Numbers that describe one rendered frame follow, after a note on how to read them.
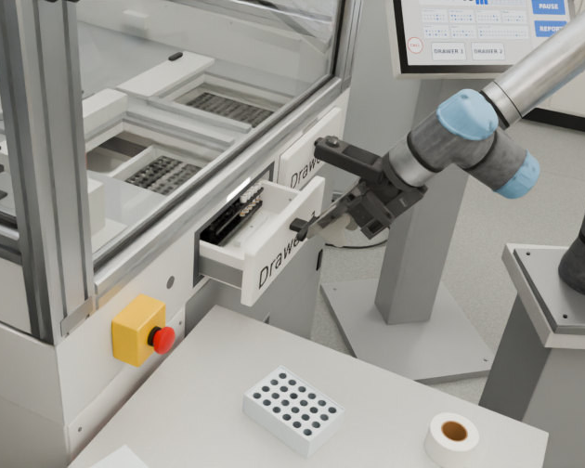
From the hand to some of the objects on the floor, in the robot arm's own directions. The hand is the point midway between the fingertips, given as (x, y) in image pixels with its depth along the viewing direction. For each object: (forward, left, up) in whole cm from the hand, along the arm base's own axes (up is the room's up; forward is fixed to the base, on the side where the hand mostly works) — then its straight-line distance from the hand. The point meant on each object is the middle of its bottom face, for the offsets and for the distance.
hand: (313, 225), depth 121 cm
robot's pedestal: (-54, -9, -94) cm, 109 cm away
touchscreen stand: (-46, -81, -91) cm, 130 cm away
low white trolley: (+10, +40, -93) cm, 102 cm away
